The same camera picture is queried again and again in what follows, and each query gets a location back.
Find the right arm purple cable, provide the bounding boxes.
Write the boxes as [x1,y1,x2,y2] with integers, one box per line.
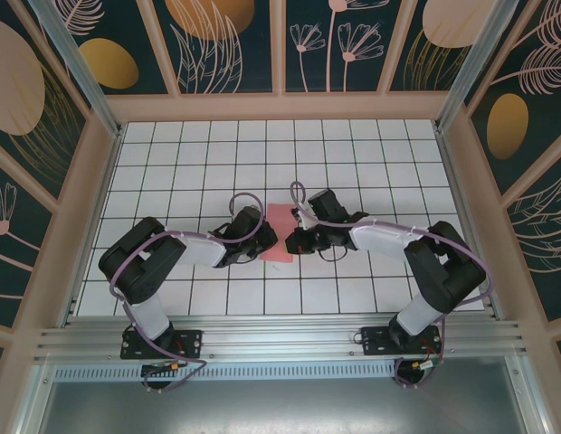
[289,180,495,391]

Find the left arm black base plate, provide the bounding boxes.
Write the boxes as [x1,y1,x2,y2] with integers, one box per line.
[119,328,204,361]

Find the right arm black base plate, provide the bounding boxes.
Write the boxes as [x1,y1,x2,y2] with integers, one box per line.
[360,325,444,358]

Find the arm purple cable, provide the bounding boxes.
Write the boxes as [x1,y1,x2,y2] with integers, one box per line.
[109,193,267,393]
[289,180,495,391]

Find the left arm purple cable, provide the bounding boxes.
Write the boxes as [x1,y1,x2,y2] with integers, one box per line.
[109,193,267,393]

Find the aluminium side rail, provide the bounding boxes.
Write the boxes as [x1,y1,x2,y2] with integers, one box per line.
[433,126,503,322]
[61,124,124,327]

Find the perforated metal cable tray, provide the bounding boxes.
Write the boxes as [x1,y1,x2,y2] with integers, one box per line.
[53,359,512,382]

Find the aluminium corner post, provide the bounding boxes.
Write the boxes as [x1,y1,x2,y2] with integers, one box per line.
[433,0,521,133]
[29,0,124,137]

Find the aluminium mounting rail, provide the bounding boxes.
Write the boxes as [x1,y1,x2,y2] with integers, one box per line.
[33,315,529,363]

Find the grey metal sheet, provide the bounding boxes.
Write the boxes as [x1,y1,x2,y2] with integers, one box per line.
[17,361,551,434]

